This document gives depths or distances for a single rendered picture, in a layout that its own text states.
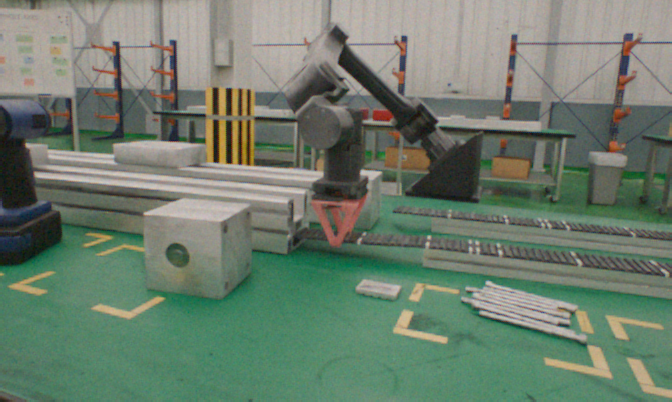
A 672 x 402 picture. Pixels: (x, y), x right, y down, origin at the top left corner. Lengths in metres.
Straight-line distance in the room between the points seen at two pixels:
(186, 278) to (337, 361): 0.22
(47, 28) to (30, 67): 0.51
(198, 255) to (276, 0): 9.17
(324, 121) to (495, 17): 7.93
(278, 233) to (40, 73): 5.89
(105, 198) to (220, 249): 0.36
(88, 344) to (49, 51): 5.99
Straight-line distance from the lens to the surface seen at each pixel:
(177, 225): 0.54
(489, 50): 8.40
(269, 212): 0.69
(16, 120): 0.73
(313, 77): 0.66
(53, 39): 6.39
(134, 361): 0.45
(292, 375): 0.41
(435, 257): 0.67
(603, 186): 5.71
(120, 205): 0.83
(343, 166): 0.65
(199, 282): 0.55
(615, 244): 0.89
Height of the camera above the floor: 1.01
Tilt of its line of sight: 10 degrees down
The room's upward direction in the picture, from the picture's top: 2 degrees clockwise
